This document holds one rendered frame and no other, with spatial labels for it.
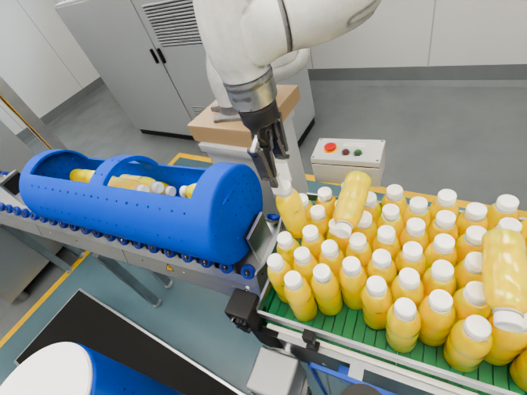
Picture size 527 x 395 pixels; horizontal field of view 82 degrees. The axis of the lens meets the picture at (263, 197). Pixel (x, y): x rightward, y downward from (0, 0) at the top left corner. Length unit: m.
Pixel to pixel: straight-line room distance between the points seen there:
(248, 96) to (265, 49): 0.08
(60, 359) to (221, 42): 0.83
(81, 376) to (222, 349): 1.11
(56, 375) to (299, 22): 0.93
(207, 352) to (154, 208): 1.25
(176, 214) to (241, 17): 0.49
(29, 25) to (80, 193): 5.12
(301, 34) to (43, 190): 1.02
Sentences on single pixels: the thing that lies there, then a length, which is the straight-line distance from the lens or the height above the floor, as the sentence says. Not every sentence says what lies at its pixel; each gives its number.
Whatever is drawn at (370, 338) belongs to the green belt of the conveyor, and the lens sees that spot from 0.84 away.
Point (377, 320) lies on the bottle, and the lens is 0.79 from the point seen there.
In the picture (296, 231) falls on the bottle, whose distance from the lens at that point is 0.82.
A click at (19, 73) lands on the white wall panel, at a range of 5.96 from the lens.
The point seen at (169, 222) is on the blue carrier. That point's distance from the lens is 0.83.
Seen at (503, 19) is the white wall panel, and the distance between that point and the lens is 3.25.
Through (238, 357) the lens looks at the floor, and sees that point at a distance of 1.88.
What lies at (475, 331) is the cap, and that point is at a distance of 0.68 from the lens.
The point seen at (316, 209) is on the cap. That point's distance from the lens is 0.82.
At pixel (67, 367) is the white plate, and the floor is 1.04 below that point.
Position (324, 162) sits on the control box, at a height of 1.09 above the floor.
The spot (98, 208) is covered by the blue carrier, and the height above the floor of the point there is 1.17.
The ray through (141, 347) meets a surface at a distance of 2.00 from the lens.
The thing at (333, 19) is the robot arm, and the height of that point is 1.54.
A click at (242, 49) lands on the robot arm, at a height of 1.54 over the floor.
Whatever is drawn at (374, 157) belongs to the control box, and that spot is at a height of 1.10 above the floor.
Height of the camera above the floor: 1.70
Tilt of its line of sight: 44 degrees down
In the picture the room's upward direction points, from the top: 22 degrees counter-clockwise
